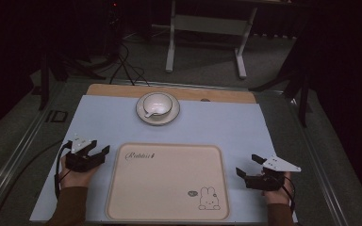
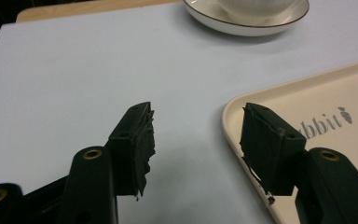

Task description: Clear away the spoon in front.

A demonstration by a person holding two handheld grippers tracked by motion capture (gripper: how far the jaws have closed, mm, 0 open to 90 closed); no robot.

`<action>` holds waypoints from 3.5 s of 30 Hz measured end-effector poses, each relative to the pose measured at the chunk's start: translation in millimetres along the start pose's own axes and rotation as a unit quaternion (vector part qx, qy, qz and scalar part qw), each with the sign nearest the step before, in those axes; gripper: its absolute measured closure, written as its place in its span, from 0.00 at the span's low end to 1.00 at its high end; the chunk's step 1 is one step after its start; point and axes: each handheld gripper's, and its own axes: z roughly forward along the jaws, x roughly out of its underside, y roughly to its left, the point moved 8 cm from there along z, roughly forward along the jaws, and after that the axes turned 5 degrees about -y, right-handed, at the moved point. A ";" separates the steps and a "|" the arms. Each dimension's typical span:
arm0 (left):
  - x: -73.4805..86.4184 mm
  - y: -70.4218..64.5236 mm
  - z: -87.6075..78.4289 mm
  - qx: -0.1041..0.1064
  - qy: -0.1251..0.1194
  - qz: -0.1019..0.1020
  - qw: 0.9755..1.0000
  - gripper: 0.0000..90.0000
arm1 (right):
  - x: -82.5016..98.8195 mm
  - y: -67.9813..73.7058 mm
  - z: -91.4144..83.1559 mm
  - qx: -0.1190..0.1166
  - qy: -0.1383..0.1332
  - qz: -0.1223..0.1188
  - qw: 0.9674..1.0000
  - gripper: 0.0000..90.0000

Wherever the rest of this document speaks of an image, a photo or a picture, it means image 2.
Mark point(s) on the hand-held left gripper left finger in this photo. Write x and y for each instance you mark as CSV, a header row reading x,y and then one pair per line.
x,y
130,149

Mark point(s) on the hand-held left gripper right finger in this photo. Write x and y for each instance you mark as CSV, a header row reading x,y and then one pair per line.
x,y
273,149

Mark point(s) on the beige plastic tray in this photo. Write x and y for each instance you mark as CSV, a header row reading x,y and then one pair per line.
x,y
338,93

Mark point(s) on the white saucer with dark rim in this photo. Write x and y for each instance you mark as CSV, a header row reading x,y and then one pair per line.
x,y
230,18

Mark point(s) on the white cup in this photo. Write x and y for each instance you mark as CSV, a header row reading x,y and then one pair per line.
x,y
254,7

